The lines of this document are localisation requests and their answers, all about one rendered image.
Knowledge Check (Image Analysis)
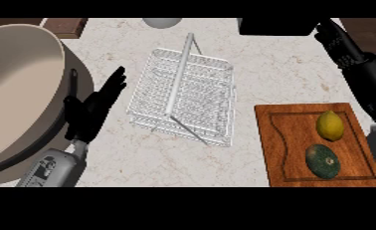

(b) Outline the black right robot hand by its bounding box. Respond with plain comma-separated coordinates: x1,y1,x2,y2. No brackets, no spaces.
312,18,376,121

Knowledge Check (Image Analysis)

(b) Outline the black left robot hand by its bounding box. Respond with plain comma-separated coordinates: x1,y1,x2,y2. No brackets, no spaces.
61,66,129,144

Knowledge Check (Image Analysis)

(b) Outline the brown wooden cutting board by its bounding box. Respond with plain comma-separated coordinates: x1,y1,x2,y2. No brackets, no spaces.
251,102,376,188

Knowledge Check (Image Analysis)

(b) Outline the dark green squash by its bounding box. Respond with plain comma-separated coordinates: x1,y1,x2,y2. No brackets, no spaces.
303,143,341,180

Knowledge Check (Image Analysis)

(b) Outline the dark brown corner object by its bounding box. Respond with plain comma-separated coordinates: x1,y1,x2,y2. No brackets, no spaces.
338,18,376,55

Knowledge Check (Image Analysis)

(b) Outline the large beige bowl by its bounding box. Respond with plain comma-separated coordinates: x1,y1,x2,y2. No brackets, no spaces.
0,23,95,184

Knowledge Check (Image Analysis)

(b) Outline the black box appliance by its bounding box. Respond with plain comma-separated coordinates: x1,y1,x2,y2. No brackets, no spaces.
235,18,324,37

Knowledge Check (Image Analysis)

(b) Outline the yellow lemon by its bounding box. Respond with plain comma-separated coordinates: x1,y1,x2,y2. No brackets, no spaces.
313,110,346,142

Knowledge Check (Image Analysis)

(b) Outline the brown wooden block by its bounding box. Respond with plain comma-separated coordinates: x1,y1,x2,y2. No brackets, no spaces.
42,18,89,40

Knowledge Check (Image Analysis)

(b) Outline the pale grey round object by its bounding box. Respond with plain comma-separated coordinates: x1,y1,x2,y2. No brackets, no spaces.
141,18,184,30

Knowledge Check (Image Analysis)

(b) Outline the white wire tiered basket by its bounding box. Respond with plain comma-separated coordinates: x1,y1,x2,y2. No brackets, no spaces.
125,32,237,148

